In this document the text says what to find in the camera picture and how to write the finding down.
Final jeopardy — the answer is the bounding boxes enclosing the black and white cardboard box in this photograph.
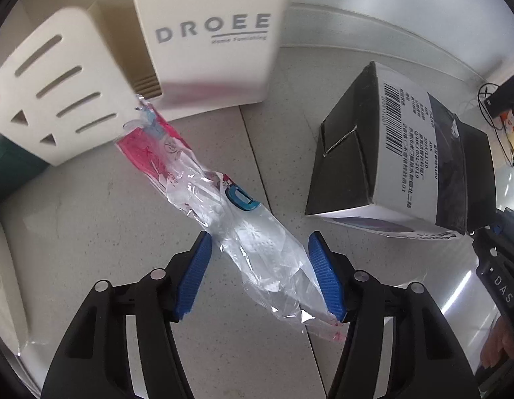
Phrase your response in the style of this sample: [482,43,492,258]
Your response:
[304,61,496,242]

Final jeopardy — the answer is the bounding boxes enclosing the white dish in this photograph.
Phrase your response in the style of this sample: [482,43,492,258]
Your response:
[0,216,31,341]

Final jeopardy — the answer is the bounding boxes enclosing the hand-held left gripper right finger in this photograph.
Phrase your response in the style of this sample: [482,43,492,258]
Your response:
[308,233,480,399]

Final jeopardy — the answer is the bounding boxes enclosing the pink and clear wrapper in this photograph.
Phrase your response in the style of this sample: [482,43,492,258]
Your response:
[114,93,349,339]

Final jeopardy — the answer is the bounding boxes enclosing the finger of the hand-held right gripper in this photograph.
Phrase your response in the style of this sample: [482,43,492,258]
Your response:
[471,207,514,283]

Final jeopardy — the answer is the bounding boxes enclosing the dark green tray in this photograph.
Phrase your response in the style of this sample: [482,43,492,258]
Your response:
[0,131,50,206]

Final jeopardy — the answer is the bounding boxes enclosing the black cable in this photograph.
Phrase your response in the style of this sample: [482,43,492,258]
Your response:
[477,83,514,167]

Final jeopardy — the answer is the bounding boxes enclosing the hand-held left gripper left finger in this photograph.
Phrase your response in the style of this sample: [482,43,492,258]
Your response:
[41,230,213,399]

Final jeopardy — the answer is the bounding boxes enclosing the cream desk organizer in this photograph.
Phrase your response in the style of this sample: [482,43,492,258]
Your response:
[0,0,299,168]

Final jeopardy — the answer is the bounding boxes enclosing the person's right hand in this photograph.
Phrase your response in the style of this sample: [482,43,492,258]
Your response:
[480,318,514,368]

